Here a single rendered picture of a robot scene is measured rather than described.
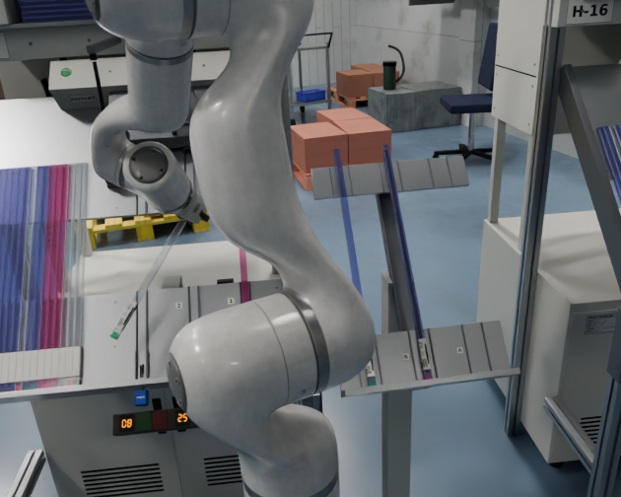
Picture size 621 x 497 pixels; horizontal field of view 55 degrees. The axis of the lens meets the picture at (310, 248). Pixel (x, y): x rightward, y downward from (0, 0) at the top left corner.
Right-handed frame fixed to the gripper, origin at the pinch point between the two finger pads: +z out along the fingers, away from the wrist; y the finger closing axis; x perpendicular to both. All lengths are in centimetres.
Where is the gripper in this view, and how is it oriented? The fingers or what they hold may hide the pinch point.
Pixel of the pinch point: (186, 213)
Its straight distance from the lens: 126.7
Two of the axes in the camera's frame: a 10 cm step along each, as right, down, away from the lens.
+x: -4.3, 8.9, -1.7
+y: -9.0, -4.2, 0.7
